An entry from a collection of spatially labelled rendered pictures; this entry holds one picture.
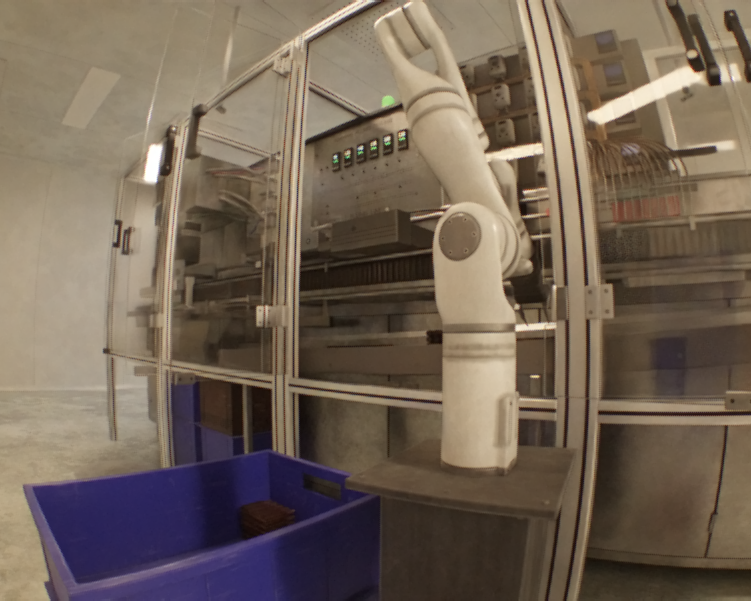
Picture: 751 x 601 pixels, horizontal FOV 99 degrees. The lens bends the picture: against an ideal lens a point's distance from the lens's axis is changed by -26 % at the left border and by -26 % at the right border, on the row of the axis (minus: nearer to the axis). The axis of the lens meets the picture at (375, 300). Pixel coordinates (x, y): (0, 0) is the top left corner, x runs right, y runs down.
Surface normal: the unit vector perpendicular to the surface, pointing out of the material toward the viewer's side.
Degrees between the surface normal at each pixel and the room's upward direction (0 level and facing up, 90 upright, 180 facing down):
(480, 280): 92
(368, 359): 90
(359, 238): 90
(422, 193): 90
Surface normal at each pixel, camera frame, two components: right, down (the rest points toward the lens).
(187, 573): 0.78, -0.05
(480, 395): -0.21, -0.08
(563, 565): -0.63, -0.07
